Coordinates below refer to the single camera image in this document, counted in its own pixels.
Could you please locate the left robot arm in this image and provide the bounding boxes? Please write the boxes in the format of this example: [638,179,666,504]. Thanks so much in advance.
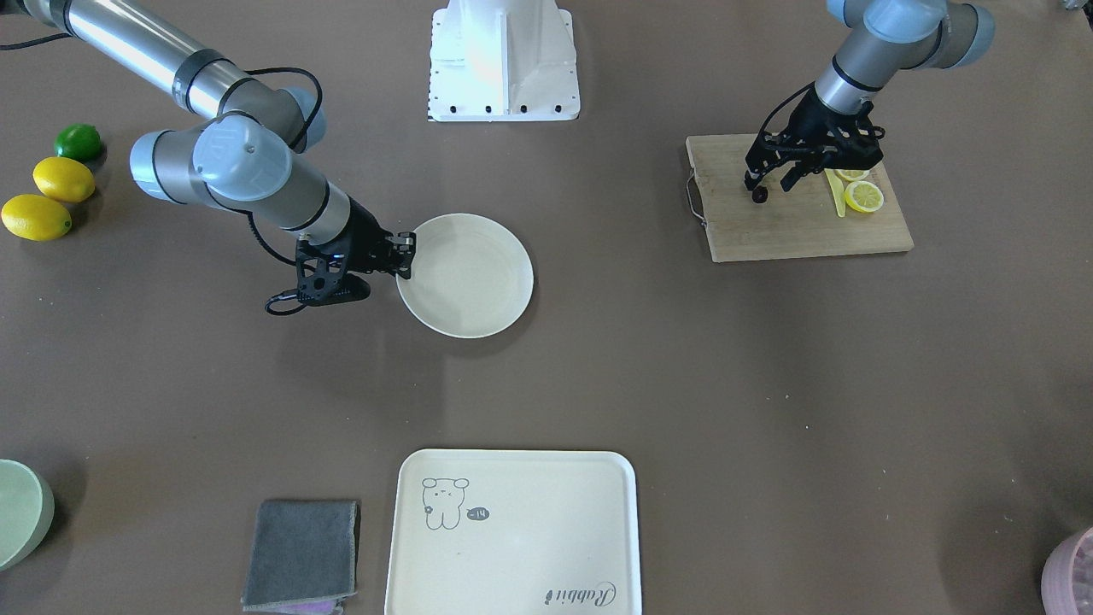
[743,1,996,203]

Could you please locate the lemon slice lower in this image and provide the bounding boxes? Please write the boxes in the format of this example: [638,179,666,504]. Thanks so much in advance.
[843,180,886,214]

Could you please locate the lemon slice upper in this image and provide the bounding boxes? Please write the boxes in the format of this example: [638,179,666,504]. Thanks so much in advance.
[835,170,869,184]

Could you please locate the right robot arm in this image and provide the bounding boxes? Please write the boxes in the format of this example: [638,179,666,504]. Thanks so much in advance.
[3,1,418,314]

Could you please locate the yellow lemon outer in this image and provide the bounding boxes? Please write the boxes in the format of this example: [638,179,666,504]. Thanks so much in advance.
[3,194,72,243]

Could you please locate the cream round plate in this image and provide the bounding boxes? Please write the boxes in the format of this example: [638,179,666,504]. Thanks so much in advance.
[397,213,534,339]

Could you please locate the cream rabbit tray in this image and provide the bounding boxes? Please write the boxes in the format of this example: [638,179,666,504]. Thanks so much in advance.
[385,449,643,614]

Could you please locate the bamboo cutting board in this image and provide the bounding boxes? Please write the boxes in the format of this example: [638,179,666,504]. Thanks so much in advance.
[686,135,915,262]

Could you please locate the grey folded cloth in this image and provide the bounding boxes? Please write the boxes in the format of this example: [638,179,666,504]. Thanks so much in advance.
[240,499,359,614]

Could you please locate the lemon slice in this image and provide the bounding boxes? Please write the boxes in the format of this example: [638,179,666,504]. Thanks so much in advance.
[835,170,869,184]
[843,180,886,214]

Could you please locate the pink ice bowl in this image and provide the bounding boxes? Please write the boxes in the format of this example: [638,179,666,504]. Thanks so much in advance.
[1041,528,1092,614]

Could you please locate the yellow plastic knife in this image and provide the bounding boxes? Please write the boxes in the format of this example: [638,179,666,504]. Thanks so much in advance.
[824,170,846,218]

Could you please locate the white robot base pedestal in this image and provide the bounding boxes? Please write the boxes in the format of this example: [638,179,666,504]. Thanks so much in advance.
[427,1,581,122]

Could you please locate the yellow lemon near lime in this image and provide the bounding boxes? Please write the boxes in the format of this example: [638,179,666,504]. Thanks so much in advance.
[32,156,96,203]

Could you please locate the green lime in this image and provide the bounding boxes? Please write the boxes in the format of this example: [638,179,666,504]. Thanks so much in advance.
[54,122,104,162]

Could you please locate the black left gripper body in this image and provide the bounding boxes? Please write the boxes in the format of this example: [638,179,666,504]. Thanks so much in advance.
[745,85,886,174]

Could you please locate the green bowl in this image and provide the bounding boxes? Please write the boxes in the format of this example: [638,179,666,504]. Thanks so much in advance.
[1,459,55,571]

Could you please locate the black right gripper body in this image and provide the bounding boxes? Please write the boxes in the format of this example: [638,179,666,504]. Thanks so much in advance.
[295,199,402,307]

